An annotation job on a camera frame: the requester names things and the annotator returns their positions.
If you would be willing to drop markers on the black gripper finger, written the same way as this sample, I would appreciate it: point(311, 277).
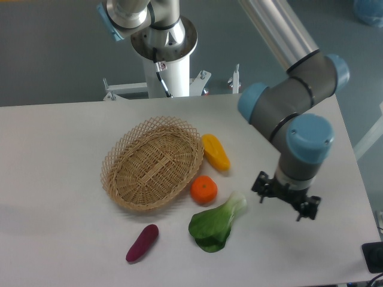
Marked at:
point(309, 208)
point(263, 186)

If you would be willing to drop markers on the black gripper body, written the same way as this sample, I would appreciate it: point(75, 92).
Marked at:
point(289, 195)

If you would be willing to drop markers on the green bok choy vegetable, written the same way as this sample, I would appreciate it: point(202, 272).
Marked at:
point(211, 228)

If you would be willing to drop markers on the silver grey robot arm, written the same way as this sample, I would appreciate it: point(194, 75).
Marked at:
point(163, 38)

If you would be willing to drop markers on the yellow mango slice toy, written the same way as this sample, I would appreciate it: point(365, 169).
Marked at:
point(215, 153)

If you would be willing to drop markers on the orange tangerine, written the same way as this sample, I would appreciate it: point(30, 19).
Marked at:
point(203, 190)

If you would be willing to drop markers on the black device at table edge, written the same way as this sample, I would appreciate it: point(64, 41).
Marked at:
point(372, 253)

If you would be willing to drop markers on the woven wicker basket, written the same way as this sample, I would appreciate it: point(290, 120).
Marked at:
point(152, 163)

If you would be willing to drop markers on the purple sweet potato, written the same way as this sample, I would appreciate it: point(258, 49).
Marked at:
point(143, 243)

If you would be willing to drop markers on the blue plastic bag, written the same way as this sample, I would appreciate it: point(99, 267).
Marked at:
point(369, 12)

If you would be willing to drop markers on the white bracket at right edge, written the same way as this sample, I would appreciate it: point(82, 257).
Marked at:
point(379, 221)

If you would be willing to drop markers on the white pedestal base frame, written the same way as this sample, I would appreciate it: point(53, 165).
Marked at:
point(196, 87)

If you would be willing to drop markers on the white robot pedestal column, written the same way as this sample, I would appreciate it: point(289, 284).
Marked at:
point(176, 74)

